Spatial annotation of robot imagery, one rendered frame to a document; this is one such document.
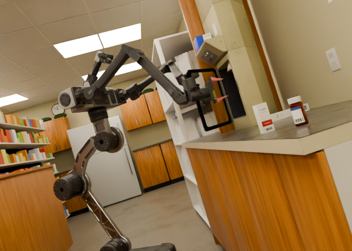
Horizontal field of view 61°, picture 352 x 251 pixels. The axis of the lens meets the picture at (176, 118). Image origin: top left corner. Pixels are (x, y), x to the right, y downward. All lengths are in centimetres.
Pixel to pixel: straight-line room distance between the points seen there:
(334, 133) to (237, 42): 120
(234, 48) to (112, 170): 514
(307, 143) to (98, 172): 609
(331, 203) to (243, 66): 120
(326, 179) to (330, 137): 9
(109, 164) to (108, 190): 54
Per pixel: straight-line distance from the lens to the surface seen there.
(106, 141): 215
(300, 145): 72
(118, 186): 662
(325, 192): 77
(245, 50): 185
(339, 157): 76
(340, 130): 76
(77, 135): 669
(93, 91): 188
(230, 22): 188
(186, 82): 161
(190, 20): 224
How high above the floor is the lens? 103
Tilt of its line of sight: 3 degrees up
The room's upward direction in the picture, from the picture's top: 17 degrees counter-clockwise
